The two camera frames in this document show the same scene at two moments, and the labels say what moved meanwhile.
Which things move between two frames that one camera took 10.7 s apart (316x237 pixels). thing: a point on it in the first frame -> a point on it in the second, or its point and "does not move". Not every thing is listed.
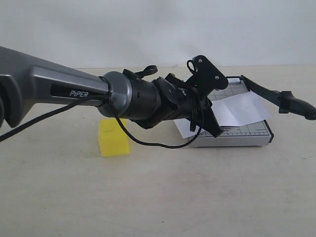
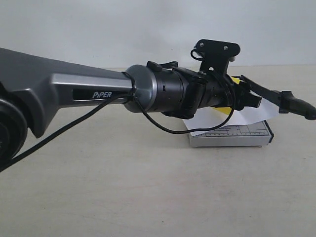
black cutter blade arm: [286, 101] does not move
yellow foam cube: [113, 140] -> [227, 110]
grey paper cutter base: [256, 134] does not move
